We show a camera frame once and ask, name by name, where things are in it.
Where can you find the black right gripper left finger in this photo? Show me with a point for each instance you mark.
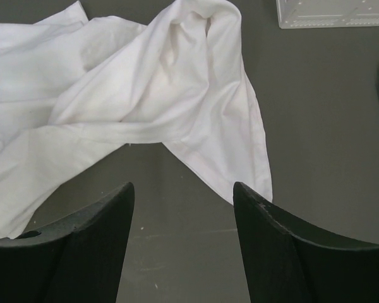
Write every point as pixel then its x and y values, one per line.
pixel 78 258

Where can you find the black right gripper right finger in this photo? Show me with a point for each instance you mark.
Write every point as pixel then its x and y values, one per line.
pixel 287 259

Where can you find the white t-shirt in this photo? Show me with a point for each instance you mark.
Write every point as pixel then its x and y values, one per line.
pixel 73 90

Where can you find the white file organizer rack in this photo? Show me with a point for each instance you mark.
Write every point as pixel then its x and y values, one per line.
pixel 294 14

